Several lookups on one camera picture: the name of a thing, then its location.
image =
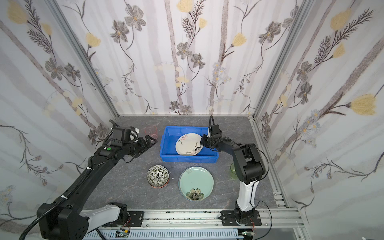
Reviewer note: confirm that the white slotted cable duct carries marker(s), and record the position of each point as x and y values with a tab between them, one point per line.
177	234

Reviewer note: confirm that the aluminium rail frame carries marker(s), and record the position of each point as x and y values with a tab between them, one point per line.
281	223

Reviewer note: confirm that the black white patterned bowl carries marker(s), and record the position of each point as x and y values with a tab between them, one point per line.
158	176

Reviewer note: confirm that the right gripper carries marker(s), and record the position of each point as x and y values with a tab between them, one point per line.
208	141

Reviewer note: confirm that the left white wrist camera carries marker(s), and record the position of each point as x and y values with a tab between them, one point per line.
134	134

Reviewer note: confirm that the cream floral plate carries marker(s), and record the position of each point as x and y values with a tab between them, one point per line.
189	144

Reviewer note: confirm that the pink glass cup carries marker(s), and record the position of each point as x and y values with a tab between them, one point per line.
151	131

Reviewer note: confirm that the mint green flower plate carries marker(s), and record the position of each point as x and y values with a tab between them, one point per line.
196	184

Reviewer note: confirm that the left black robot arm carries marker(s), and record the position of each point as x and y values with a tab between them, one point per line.
64	219

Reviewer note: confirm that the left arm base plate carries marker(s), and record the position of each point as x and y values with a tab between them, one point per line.
132	219

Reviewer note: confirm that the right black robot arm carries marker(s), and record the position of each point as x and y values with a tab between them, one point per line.
249	168

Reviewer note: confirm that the blue plastic bin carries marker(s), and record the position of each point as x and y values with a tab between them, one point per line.
168	151

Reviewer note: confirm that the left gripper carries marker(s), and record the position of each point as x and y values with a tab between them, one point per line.
141	144

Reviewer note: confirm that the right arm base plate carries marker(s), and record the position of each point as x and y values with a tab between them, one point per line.
235	218

